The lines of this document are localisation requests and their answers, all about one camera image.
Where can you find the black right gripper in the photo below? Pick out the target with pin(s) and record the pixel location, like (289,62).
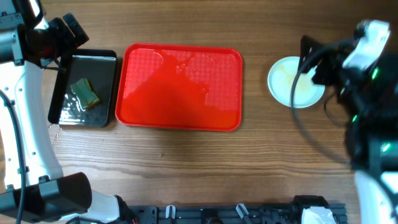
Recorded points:
(334,56)

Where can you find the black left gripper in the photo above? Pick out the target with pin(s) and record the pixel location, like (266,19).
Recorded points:
(69,43)

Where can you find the white plate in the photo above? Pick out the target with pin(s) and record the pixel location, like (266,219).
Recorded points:
(280,80)

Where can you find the green yellow sponge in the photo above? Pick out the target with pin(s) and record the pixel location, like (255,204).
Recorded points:
(86,96)

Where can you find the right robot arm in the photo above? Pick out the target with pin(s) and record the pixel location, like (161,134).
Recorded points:
(364,78)

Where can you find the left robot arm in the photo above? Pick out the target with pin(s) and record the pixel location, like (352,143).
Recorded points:
(36,188)

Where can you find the black plastic tray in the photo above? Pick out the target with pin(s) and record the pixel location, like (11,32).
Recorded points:
(99,67)

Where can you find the red plastic tray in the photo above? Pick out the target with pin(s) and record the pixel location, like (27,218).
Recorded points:
(181,87)

